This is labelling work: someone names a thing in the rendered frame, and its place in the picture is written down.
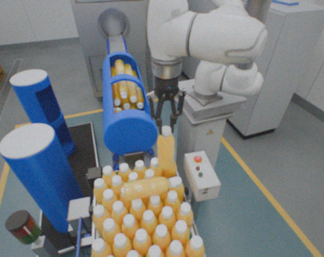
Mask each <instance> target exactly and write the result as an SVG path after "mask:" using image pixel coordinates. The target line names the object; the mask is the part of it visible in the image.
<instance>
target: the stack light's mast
mask: <svg viewBox="0 0 324 257"><path fill-rule="evenodd" d="M29 219H30V214H29V212H27V211H26V210H19V211H16V212H15V213H13V214H12V215H10V216H9V218H8V219H7V221H6V224H5V227H6V229H7V230H8V231H10V232H14V231H18V230H20V229H22V227H24V226H25V225H26V224H27V222H28V221H29ZM40 243H41V239H40V237H39V238H38V239H37V240H36V241H35V242H33V244H34V245H36V246H38V245H40Z"/></svg>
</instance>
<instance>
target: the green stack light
mask: <svg viewBox="0 0 324 257"><path fill-rule="evenodd" d="M41 231H42V229H41V226H40V225H39V224H38V223H37V221H36V224H35V228H34V229H33V230H32V231H31V232H30V234H29V235H27V236H25V237H22V238H16V239H17V240H18V241H19V242H20V243H21V244H23V245H29V244H31V243H33V242H35V241H36V240H37V239H38V238H39V236H40V235H41Z"/></svg>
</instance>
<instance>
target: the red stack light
mask: <svg viewBox="0 0 324 257"><path fill-rule="evenodd" d="M35 224H36V221H35V219H34V218H33V217H32V216H31V214H30V219H29V221H28V222H27V224H26V225H25V226H24V227H22V229H20V230H18V231H14V232H10V231H8V232H9V233H11V234H12V235H13V236H14V237H16V238H22V237H25V236H27V235H29V234H30V232H31V231H32V230H33V229H34V228H35Z"/></svg>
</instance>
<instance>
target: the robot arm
mask: <svg viewBox="0 0 324 257"><path fill-rule="evenodd" d="M211 1H212V2H213V3H214V4H215V5H216V6H217V8H218V9H216V10H212V11H210V12H209V14H198V13H195V12H192V11H188V3H187V0H150V3H149V10H148V16H147V38H148V42H149V47H150V50H151V65H152V72H153V74H154V78H155V88H154V90H153V91H152V92H150V93H149V92H146V96H147V99H148V100H149V108H150V116H151V119H152V120H156V126H157V127H158V132H159V133H160V135H162V119H161V112H162V108H163V105H164V101H170V105H171V110H172V113H173V114H170V128H171V132H172V133H174V125H175V124H176V119H177V116H181V115H182V109H183V104H184V98H185V96H186V94H187V95H188V96H190V97H192V98H193V99H194V100H195V101H197V102H198V103H199V104H200V105H201V106H203V107H205V106H206V105H207V104H210V103H213V102H215V101H218V100H220V99H223V96H221V95H220V94H218V92H224V93H228V94H232V95H235V96H242V97H249V96H252V95H255V94H257V93H259V91H260V88H261V86H262V84H263V77H262V75H261V73H259V72H258V71H257V70H258V68H257V66H256V64H255V63H254V61H255V59H258V57H259V56H260V54H261V53H262V51H263V48H264V45H265V43H266V41H267V36H268V33H267V30H266V27H265V24H266V20H267V16H268V12H269V8H270V7H271V3H272V0H247V2H246V8H245V9H244V6H243V4H242V2H241V0H211ZM183 57H193V58H197V59H200V60H201V62H200V64H199V65H198V67H197V70H196V77H195V83H194V85H192V88H193V89H194V91H190V92H188V93H187V92H186V90H185V89H184V88H182V89H180V88H179V86H178V85H179V75H180V74H181V67H182V60H183ZM224 64H227V65H230V66H229V67H227V66H225V65H224ZM178 93H179V100H178V105H177V111H176V108H175V100H174V97H175V96H176V95H177V94H178ZM154 95H156V96H157V98H158V103H157V108H156V114H154V103H153V101H152V100H154Z"/></svg>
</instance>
